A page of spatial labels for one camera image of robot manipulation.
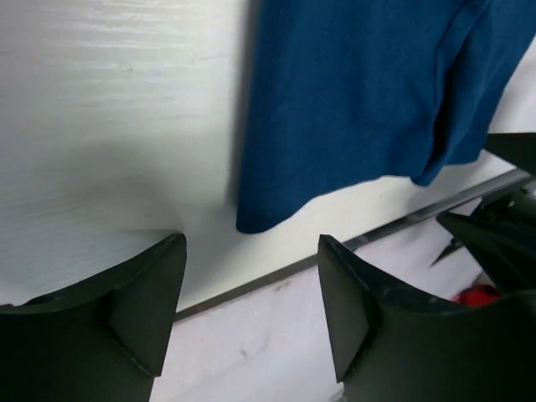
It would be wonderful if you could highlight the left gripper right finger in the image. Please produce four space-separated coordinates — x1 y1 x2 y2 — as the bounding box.
317 235 535 401

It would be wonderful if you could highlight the blue t shirt with print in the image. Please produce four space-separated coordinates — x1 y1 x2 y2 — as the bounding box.
236 1 535 234

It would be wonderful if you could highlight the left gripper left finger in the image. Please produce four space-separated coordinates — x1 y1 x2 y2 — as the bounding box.
1 234 187 401

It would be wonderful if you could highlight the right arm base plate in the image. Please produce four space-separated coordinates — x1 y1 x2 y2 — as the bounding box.
430 132 536 307

